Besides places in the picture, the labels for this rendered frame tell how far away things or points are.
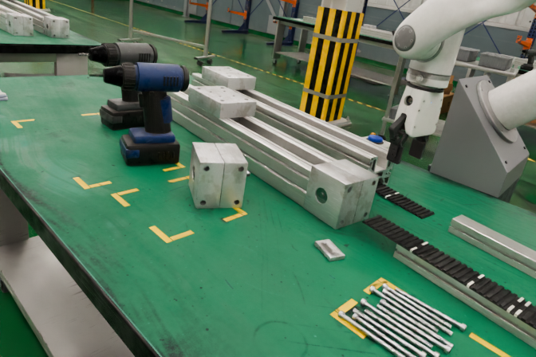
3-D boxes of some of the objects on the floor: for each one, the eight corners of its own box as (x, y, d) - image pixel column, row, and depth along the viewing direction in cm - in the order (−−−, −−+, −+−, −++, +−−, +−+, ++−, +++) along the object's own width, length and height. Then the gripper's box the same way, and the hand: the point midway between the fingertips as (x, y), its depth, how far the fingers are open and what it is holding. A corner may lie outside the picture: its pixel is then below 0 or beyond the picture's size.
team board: (116, 46, 659) (119, -97, 588) (137, 45, 702) (143, -89, 631) (198, 67, 608) (211, -87, 537) (216, 64, 651) (230, -79, 581)
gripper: (432, 76, 96) (411, 149, 102) (386, 76, 85) (366, 158, 91) (463, 85, 91) (439, 160, 97) (419, 87, 80) (395, 171, 86)
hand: (405, 154), depth 94 cm, fingers open, 8 cm apart
